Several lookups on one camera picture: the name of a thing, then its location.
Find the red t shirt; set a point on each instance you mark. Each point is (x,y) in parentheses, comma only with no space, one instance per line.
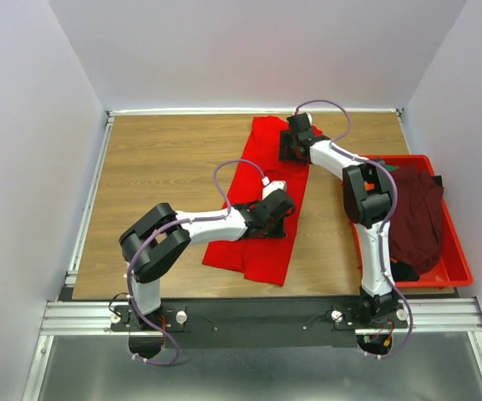
(265,260)

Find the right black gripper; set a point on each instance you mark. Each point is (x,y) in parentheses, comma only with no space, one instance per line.
(284,141)

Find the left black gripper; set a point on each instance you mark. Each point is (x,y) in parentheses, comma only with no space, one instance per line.
(280,232)

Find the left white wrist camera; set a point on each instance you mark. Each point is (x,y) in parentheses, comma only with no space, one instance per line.
(271,185)

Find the maroon t shirt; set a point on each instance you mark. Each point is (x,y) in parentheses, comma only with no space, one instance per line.
(420,217)

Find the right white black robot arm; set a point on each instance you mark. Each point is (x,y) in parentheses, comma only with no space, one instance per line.
(369,200)

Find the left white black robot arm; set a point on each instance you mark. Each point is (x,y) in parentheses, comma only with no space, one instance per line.
(153,244)

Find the aluminium frame rail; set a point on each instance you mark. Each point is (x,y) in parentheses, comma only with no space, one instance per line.
(44,345)

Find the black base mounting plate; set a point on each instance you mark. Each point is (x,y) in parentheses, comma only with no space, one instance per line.
(265,322)

